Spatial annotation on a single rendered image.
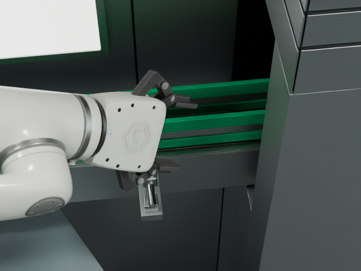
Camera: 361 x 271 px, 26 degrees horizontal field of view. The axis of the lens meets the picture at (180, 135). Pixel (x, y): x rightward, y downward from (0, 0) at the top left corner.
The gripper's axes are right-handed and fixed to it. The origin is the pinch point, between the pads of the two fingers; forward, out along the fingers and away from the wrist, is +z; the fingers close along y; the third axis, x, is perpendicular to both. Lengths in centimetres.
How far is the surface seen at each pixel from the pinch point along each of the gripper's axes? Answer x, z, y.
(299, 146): -4.4, 21.0, 0.7
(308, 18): -14.1, 3.7, 20.3
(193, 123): 22.9, 23.5, -4.3
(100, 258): 82, 57, -61
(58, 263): 49, 20, -44
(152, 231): 69, 62, -48
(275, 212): 4.0, 30.2, -13.9
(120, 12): 39.1, 13.5, 11.5
